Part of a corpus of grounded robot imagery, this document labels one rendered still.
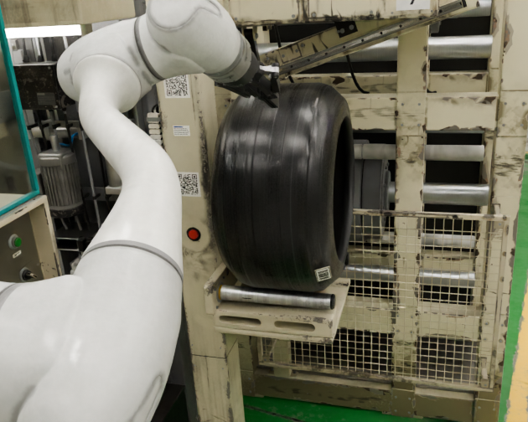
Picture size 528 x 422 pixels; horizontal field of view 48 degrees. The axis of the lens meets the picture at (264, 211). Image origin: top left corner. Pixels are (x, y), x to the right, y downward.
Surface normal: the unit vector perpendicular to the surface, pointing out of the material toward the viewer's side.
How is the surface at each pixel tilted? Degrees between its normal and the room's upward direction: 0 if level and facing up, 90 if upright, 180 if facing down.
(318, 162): 67
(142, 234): 24
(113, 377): 55
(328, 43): 90
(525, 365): 0
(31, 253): 90
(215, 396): 90
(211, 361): 90
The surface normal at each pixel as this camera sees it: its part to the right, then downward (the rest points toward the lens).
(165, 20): -0.32, 0.09
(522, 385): -0.06, -0.93
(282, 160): -0.26, -0.18
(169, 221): 0.74, -0.54
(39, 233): -0.27, 0.36
